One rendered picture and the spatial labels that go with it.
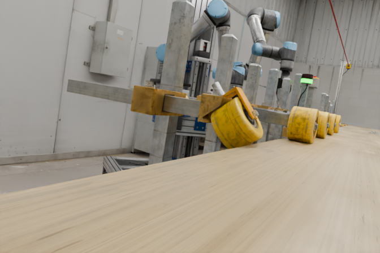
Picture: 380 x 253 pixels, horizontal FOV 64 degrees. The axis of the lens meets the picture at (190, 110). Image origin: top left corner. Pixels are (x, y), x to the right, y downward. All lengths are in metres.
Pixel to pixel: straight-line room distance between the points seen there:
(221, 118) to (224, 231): 0.34
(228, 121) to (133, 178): 0.28
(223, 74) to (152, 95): 0.33
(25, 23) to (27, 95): 0.70
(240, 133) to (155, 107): 0.17
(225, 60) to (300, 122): 0.27
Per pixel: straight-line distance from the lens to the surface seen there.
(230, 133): 0.49
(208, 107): 0.53
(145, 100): 0.57
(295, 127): 0.72
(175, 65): 0.62
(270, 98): 1.32
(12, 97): 3.44
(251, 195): 0.25
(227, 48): 0.86
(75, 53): 3.74
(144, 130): 4.34
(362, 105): 9.58
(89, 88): 0.72
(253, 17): 2.17
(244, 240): 0.17
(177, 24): 0.64
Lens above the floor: 0.97
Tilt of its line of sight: 3 degrees down
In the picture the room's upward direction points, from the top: 9 degrees clockwise
